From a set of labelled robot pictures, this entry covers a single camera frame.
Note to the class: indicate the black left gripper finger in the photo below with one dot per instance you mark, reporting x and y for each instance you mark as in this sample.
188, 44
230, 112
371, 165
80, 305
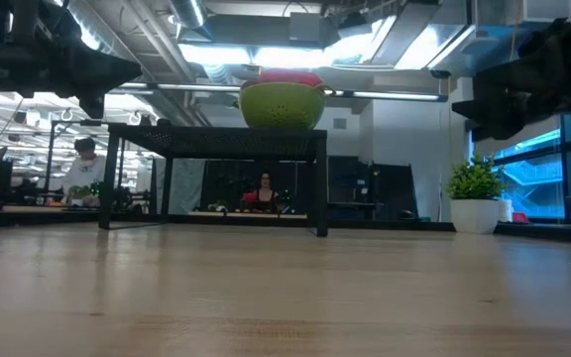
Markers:
109, 84
102, 62

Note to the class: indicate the bright ceiling light panel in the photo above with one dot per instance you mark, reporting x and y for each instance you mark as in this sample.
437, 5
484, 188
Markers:
290, 57

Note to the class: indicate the black background rig frame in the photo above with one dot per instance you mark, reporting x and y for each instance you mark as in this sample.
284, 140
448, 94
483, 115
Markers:
51, 158

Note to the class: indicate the small wall vent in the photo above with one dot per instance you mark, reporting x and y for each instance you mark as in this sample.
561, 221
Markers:
339, 123

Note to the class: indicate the long ceiling light rail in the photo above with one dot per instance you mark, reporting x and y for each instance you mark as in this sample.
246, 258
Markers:
389, 95

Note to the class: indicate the small white background container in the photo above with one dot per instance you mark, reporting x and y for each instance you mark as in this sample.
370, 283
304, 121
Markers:
505, 210

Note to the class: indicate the black background cabinet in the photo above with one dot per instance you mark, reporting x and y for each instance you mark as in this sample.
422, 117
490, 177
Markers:
347, 183
392, 183

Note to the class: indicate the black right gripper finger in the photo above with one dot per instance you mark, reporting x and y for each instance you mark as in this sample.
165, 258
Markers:
498, 130
489, 99

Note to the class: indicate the black perforated metal shelf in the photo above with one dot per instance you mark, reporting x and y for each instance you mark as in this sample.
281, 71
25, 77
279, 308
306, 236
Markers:
216, 141

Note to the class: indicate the person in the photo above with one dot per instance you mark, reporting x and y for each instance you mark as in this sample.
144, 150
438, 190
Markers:
84, 173
265, 191

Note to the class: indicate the white curtain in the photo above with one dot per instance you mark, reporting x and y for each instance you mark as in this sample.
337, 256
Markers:
181, 186

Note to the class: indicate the green plastic colander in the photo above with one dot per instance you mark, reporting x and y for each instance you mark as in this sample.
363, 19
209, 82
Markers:
283, 106

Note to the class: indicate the small pink background object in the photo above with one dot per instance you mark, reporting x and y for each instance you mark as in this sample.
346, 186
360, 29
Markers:
519, 217

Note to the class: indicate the green plant in white pot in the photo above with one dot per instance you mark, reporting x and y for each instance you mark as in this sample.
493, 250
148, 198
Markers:
474, 181

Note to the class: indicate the red background object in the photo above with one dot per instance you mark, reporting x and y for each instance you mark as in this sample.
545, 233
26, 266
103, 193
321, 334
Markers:
249, 197

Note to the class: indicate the long red bell pepper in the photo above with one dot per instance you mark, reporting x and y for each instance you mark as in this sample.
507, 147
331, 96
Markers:
290, 78

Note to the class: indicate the background wooden table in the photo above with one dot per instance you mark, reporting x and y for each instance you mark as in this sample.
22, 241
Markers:
33, 209

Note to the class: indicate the grey ceiling box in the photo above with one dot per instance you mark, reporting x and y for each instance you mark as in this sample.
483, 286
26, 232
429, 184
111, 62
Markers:
305, 27

